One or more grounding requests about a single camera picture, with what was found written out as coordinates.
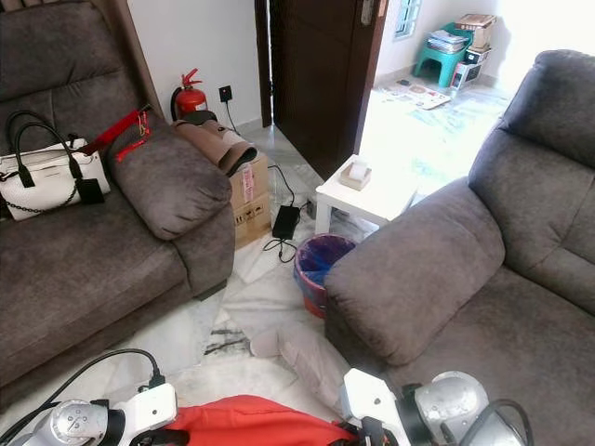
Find red strap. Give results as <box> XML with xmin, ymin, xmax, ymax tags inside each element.
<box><xmin>79</xmin><ymin>107</ymin><xmax>152</xmax><ymax>164</ymax></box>

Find green plastic stool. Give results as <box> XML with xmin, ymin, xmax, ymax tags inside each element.
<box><xmin>414</xmin><ymin>42</ymin><xmax>466</xmax><ymax>87</ymax></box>

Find small tan box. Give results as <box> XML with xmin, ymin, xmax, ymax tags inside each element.
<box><xmin>456</xmin><ymin>13</ymin><xmax>496</xmax><ymax>49</ymax></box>

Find brown cardboard box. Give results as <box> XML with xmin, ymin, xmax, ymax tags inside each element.
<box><xmin>231</xmin><ymin>153</ymin><xmax>271</xmax><ymax>249</ymax></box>

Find black power adapter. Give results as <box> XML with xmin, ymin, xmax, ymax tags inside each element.
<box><xmin>271</xmin><ymin>204</ymin><xmax>301</xmax><ymax>241</ymax></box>

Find dark wooden door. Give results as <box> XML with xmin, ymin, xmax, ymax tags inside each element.
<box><xmin>268</xmin><ymin>0</ymin><xmax>391</xmax><ymax>182</ymax></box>

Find red fire extinguisher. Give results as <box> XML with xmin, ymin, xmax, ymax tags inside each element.
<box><xmin>170</xmin><ymin>68</ymin><xmax>208</xmax><ymax>124</ymax></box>

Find blue waste bin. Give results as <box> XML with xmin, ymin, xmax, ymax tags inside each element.
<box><xmin>293</xmin><ymin>233</ymin><xmax>357</xmax><ymax>320</ymax></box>

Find stack of papers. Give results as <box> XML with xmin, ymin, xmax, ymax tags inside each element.
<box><xmin>425</xmin><ymin>30</ymin><xmax>469</xmax><ymax>54</ymax></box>

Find white side table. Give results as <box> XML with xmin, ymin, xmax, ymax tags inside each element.
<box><xmin>314</xmin><ymin>153</ymin><xmax>417</xmax><ymax>233</ymax></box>

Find small grey fabric sofa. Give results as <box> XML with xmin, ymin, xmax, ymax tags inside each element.
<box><xmin>0</xmin><ymin>0</ymin><xmax>236</xmax><ymax>410</ymax></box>

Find brown padded roll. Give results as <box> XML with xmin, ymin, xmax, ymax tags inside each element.
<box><xmin>175</xmin><ymin>118</ymin><xmax>259</xmax><ymax>176</ymax></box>

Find beige tissue box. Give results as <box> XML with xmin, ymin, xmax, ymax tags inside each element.
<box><xmin>339</xmin><ymin>158</ymin><xmax>373</xmax><ymax>191</ymax></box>

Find black adapter cable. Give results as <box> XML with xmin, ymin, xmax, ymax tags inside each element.
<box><xmin>265</xmin><ymin>165</ymin><xmax>303</xmax><ymax>263</ymax></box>

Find white handbag black handles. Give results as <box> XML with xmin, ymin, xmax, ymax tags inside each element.
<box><xmin>3</xmin><ymin>110</ymin><xmax>111</xmax><ymax>222</ymax></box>

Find large grey fabric sofa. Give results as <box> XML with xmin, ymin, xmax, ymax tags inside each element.
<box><xmin>324</xmin><ymin>48</ymin><xmax>595</xmax><ymax>446</ymax></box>

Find red pillow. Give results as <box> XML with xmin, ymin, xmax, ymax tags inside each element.
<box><xmin>167</xmin><ymin>395</ymin><xmax>359</xmax><ymax>446</ymax></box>

